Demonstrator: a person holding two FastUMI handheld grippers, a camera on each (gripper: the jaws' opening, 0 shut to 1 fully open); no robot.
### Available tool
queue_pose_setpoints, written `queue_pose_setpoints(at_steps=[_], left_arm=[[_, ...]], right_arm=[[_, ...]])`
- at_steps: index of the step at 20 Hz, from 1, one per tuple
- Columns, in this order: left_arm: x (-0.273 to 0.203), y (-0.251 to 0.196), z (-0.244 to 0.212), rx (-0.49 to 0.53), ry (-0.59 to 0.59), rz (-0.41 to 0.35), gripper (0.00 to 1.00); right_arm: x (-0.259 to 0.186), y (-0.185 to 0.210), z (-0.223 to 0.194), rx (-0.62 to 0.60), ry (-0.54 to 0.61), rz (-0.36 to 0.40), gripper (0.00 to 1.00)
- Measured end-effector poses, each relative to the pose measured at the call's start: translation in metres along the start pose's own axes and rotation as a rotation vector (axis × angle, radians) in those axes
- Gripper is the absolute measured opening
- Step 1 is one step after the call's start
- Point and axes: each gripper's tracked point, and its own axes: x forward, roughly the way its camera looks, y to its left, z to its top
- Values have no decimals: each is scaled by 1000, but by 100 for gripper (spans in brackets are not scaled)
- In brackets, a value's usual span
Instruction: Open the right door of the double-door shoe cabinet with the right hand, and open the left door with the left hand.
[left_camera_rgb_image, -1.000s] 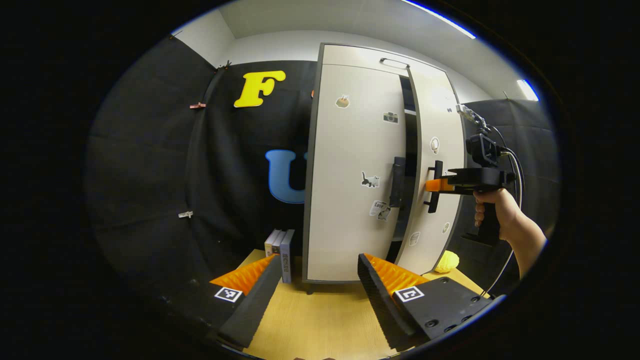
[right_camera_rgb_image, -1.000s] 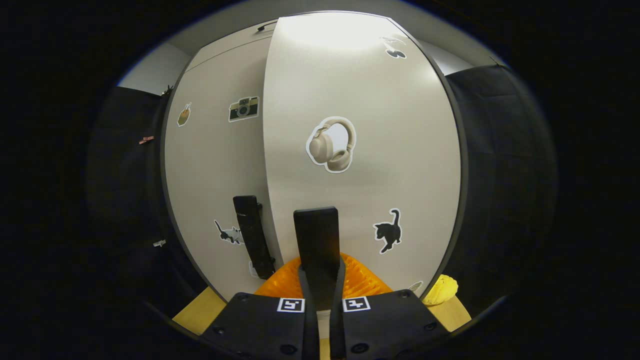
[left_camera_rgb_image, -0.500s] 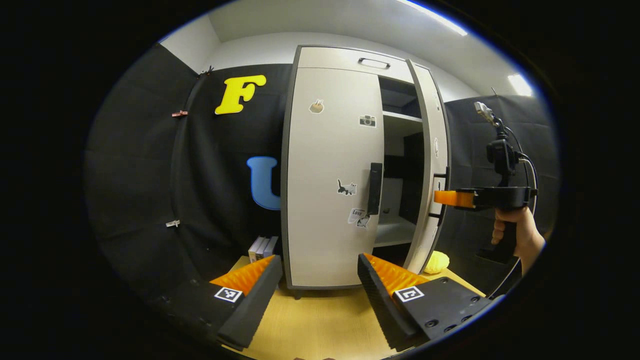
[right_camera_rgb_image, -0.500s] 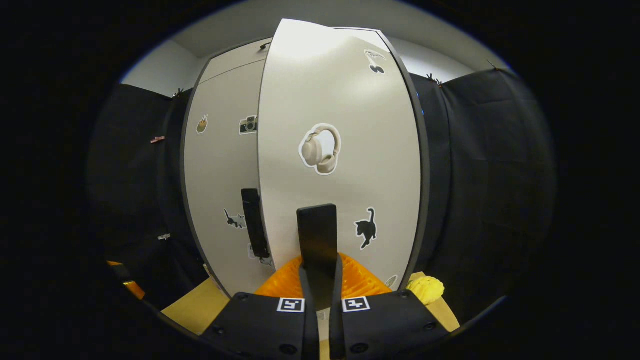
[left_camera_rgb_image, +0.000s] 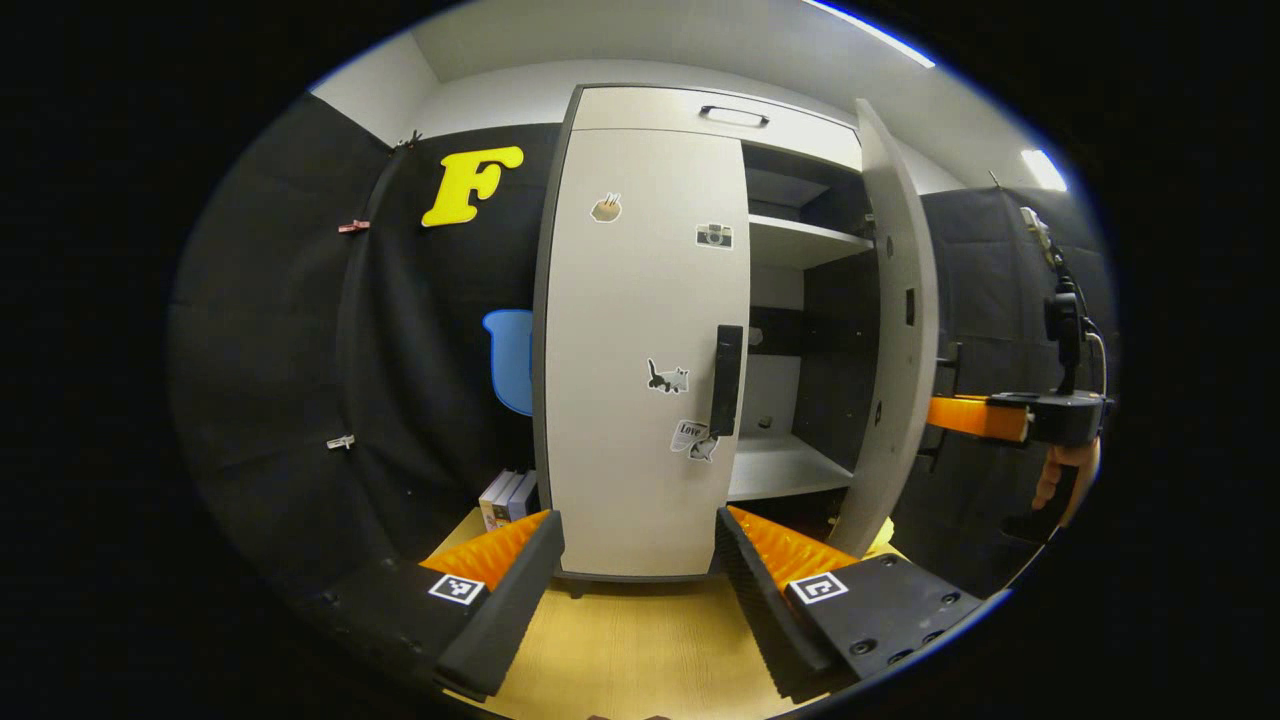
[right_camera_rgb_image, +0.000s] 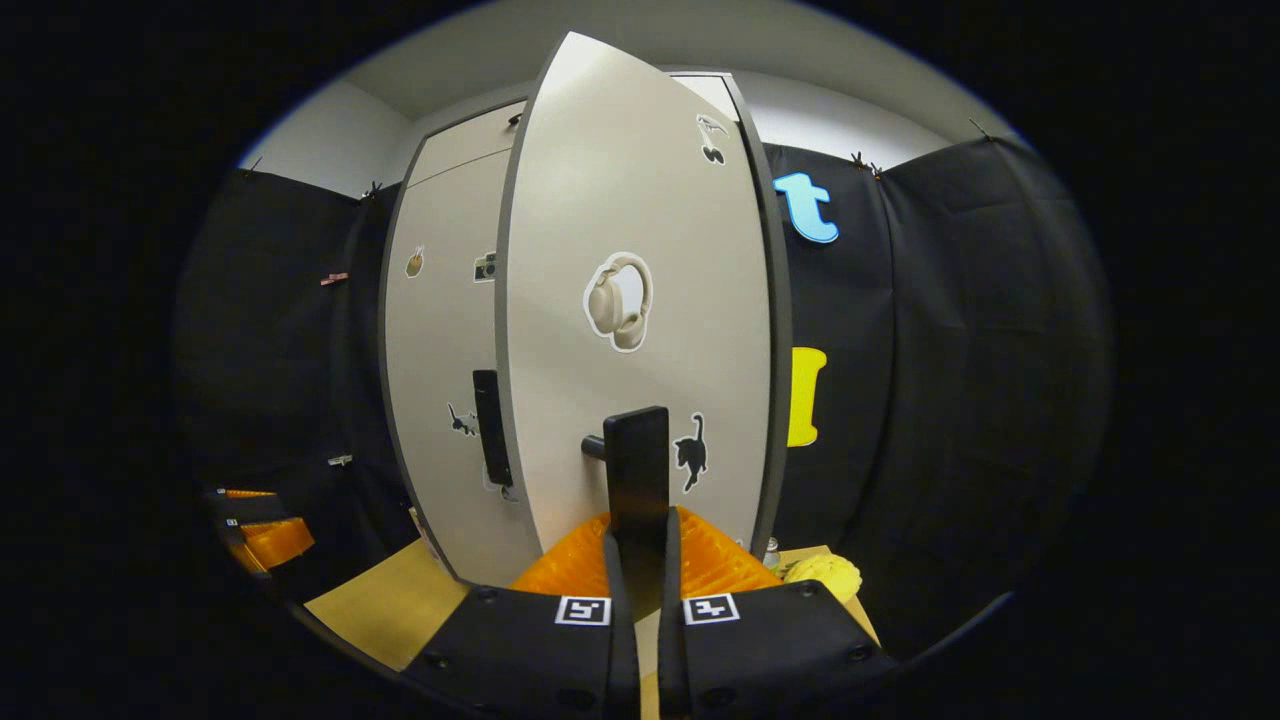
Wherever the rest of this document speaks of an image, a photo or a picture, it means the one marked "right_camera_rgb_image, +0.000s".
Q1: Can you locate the black door handle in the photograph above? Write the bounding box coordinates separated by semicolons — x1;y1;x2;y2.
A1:
582;405;671;546
472;369;514;489

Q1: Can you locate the yellow crumpled cloth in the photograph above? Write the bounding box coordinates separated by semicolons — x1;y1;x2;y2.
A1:
780;553;863;604

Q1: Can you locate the beige cabinet door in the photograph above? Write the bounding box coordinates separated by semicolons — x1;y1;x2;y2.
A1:
495;30;776;586
383;150;541;586

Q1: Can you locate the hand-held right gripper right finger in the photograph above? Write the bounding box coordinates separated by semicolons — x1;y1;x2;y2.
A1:
655;505;901;720

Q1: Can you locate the beige double-door shoe cabinet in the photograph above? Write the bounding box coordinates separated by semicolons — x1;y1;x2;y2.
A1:
378;68;794;591

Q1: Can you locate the small printed box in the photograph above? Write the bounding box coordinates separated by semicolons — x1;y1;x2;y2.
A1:
408;506;451;576

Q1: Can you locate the black backdrop cloth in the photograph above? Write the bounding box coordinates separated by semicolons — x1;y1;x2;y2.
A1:
170;135;1119;661

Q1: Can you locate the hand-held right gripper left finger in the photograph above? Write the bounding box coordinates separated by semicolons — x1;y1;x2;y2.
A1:
400;510;641;720

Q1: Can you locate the beige cabinet drawer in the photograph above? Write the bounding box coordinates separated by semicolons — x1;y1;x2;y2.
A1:
405;100;526;186

